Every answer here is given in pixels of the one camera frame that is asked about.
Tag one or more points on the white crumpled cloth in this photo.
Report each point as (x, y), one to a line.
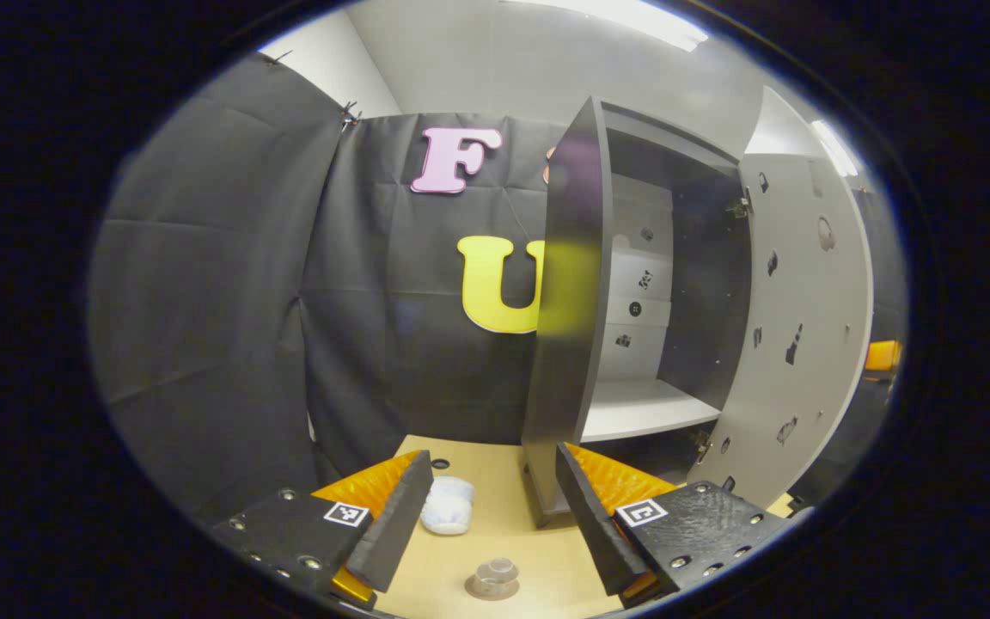
(448, 507)

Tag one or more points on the black backdrop cloth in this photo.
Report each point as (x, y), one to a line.
(220, 301)

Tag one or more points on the dark grey cabinet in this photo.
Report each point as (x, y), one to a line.
(568, 327)

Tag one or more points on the round brown coaster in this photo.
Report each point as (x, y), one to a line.
(470, 591)

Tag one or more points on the clear plastic bottle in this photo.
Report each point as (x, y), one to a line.
(497, 572)

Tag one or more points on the small metal clip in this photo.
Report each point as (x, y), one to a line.
(276, 57)
(350, 113)

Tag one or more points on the metal door hinge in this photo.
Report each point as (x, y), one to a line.
(739, 207)
(702, 447)

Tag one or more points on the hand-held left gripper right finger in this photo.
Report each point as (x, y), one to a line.
(594, 516)

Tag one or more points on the beige cabinet door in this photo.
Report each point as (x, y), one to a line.
(813, 395)

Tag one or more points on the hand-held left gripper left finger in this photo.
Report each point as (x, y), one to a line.
(400, 524)

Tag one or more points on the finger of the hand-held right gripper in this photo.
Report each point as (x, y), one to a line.
(883, 355)

